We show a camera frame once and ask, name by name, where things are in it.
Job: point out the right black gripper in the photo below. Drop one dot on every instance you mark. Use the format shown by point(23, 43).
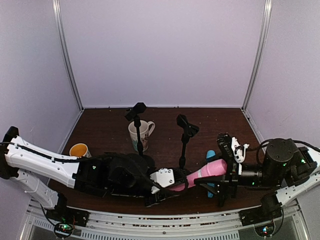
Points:
point(230, 175)

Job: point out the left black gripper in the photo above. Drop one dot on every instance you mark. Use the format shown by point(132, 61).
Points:
point(165, 190)

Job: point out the pink toy microphone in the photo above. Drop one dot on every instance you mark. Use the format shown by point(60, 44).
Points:
point(214, 168)

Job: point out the black microphone stand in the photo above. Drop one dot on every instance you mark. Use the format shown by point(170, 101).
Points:
point(133, 115)
point(189, 131)

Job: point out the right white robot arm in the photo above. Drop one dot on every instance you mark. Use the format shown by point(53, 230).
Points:
point(264, 167)

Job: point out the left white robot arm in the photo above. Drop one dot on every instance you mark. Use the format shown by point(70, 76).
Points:
point(18, 158)

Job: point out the blue toy microphone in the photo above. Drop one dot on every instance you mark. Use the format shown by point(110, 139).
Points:
point(209, 158)

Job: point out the white ceramic mug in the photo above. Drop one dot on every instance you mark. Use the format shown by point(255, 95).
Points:
point(146, 129)

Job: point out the yellow inside cup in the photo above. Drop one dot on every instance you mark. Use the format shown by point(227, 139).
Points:
point(80, 150)

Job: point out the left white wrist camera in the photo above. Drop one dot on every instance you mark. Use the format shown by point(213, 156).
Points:
point(164, 177)

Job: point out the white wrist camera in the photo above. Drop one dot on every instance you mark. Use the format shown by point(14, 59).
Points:
point(164, 177)
point(239, 153)

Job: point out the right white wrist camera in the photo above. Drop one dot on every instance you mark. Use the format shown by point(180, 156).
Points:
point(239, 153)

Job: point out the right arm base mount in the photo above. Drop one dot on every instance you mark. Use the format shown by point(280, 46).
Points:
point(268, 218)

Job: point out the front aluminium rail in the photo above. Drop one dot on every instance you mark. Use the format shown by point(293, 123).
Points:
point(224, 225)

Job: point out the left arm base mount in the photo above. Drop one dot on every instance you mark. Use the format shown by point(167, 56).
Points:
point(65, 219)

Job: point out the right aluminium frame post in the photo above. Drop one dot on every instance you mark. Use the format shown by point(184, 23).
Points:
point(264, 30)

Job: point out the aluminium frame post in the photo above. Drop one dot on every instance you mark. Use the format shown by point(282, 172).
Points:
point(264, 30)
point(65, 53)

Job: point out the left aluminium frame post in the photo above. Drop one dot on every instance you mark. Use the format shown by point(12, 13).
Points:
point(65, 53)

